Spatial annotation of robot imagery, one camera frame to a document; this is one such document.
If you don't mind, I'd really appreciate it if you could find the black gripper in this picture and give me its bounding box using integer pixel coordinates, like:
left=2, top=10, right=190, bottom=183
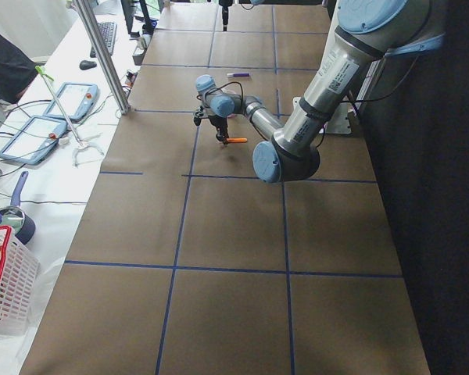
left=220, top=0, right=231, bottom=32
left=210, top=115, right=229, bottom=145

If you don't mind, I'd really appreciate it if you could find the orange marker pen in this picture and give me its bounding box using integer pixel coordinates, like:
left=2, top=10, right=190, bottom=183
left=228, top=137, right=248, bottom=144

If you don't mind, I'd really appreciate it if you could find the purple marker pen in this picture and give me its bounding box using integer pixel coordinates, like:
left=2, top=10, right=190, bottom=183
left=226, top=72, right=251, bottom=78

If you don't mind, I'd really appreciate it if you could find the black monitor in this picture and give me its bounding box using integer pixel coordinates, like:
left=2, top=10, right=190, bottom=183
left=120, top=0, right=158, bottom=39

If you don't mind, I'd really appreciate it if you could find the black keyboard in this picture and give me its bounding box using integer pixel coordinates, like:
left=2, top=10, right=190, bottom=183
left=98, top=21, right=117, bottom=55

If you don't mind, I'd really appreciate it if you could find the black computer mouse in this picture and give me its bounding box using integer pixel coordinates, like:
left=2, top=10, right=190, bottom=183
left=79, top=60, right=97, bottom=71

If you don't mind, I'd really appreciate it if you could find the far teach pendant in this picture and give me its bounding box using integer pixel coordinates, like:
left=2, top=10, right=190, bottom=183
left=56, top=82, right=99, bottom=123

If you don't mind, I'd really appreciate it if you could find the teach pendant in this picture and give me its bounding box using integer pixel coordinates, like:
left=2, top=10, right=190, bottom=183
left=56, top=82, right=99, bottom=123
left=0, top=116, right=67, bottom=166

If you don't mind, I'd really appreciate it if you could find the near teach pendant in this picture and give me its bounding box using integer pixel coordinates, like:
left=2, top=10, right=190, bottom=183
left=0, top=116, right=67, bottom=166

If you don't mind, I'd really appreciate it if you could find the metal reacher grabber tool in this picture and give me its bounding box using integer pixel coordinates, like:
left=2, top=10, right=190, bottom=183
left=35, top=66, right=104, bottom=166

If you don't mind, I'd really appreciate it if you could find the person in black shirt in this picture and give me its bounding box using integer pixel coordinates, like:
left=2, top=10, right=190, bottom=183
left=0, top=35, right=38, bottom=104

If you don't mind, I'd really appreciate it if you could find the blue saucepan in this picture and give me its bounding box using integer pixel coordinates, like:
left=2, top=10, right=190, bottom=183
left=0, top=171, right=36, bottom=245

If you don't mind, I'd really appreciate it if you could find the red white plastic basket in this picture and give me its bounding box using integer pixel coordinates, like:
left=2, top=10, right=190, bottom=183
left=0, top=226, right=39, bottom=336

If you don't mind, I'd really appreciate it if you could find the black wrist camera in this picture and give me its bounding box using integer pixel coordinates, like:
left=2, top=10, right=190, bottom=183
left=193, top=105, right=212, bottom=127

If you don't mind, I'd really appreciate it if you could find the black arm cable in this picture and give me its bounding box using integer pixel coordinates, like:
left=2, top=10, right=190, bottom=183
left=195, top=58, right=423, bottom=149

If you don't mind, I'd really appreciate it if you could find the aluminium frame post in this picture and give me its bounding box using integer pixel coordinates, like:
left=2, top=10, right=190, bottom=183
left=73, top=0, right=131, bottom=115

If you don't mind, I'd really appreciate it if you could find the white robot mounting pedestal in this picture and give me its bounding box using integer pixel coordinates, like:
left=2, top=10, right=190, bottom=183
left=285, top=96, right=352, bottom=142

